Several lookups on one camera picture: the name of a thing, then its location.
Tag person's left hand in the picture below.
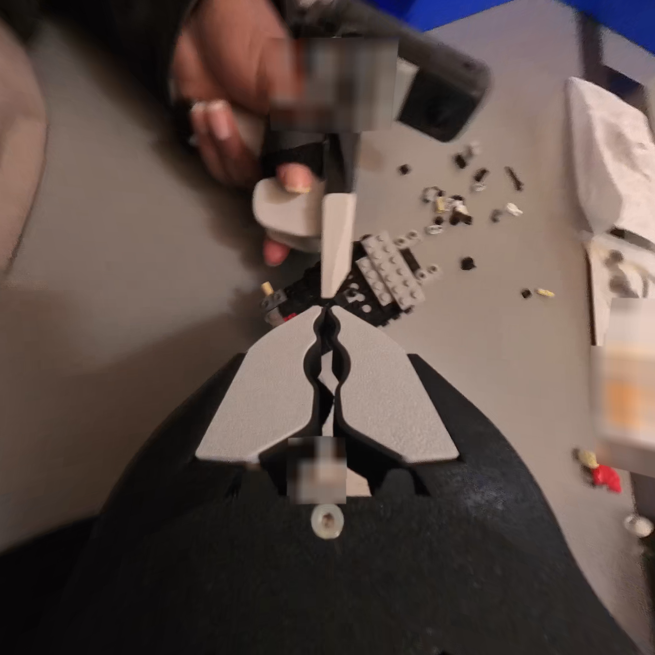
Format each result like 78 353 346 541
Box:
171 0 315 268

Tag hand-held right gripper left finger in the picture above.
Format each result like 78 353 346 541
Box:
195 307 334 493

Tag person's taupe sweatshirt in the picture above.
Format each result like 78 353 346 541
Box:
0 20 49 277

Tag white printed paper bag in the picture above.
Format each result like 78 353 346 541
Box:
565 77 655 241

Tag black toy brick car chassis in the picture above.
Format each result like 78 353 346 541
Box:
258 230 441 328

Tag red toy minifigure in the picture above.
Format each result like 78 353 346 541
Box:
576 448 622 494

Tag blue storage bin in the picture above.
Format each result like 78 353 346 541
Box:
404 0 655 54

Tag grey desk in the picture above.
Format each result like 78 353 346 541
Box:
0 15 655 655

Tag person's left forearm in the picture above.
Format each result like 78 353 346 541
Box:
31 0 205 103

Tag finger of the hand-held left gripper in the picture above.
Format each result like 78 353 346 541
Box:
321 192 358 301

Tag person's black trousers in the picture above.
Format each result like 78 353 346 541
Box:
0 522 95 655

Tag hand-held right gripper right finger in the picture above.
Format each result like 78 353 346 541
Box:
326 306 460 494

